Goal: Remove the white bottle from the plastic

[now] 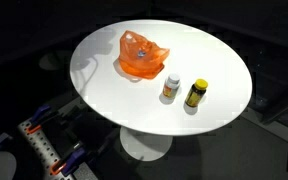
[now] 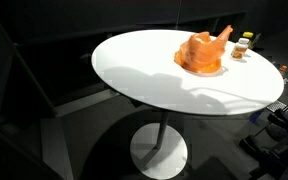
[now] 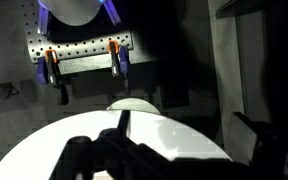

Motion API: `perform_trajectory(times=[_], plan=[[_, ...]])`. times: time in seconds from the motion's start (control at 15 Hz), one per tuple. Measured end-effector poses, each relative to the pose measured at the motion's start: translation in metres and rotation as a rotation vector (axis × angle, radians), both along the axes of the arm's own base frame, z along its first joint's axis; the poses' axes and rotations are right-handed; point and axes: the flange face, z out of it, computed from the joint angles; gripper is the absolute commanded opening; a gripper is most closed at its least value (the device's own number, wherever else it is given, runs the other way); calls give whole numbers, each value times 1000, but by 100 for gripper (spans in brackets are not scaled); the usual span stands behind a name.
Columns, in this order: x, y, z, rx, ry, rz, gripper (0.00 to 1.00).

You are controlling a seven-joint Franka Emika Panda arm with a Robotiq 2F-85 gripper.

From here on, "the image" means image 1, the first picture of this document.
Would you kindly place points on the white-capped pill bottle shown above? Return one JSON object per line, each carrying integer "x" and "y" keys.
{"x": 171, "y": 86}

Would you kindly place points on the white round table base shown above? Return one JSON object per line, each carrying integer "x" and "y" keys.
{"x": 143, "y": 146}

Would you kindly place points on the white bottle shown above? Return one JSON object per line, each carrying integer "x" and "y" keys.
{"x": 141, "y": 53}

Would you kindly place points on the purple orange clamp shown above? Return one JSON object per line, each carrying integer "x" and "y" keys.
{"x": 43, "y": 114}
{"x": 70, "y": 164}

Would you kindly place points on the purple orange clamp lower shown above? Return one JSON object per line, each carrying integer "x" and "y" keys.
{"x": 70, "y": 164}

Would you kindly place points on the purple orange clamp upper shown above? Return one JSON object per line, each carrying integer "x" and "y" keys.
{"x": 43, "y": 114}

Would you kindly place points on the orange plastic bag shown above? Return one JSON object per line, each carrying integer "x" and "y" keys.
{"x": 148, "y": 66}

